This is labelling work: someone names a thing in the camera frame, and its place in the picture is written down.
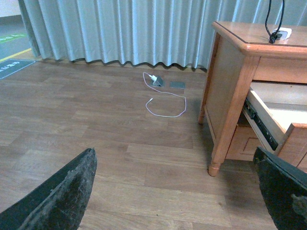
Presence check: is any wooden nightstand cabinet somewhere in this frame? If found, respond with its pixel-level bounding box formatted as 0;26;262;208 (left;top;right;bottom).
199;22;307;176

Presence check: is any wooden drawer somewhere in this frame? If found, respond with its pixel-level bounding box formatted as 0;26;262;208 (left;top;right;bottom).
226;123;264;161
243;81;307;172

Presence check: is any grey floor sign sticker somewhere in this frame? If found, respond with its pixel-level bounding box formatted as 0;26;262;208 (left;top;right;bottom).
0;59;36;80

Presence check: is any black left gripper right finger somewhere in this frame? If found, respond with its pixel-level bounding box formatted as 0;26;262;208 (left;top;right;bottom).
253;147;307;230

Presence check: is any black cable on nightstand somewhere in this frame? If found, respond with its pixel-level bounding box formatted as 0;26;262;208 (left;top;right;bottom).
265;0;285;44

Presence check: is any black drawer slide rail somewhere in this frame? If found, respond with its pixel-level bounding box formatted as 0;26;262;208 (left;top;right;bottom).
243;99;278;150

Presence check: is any white wall plug adapter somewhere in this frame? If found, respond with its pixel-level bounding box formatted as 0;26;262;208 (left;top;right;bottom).
149;75;157;81

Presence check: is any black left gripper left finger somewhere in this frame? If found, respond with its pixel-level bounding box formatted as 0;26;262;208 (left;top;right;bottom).
0;148;97;230

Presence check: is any open metal floor socket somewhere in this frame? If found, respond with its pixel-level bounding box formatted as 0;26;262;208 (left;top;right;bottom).
151;76;165;87

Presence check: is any closed metal floor plate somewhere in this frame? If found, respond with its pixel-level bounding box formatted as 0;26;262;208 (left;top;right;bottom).
170;81;186;89

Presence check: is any pale green pleated curtain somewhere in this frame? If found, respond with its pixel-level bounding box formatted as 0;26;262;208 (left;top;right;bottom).
19;0;307;68

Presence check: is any white charging cable on floor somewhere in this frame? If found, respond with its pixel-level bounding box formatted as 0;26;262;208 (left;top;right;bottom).
142;72;187;118

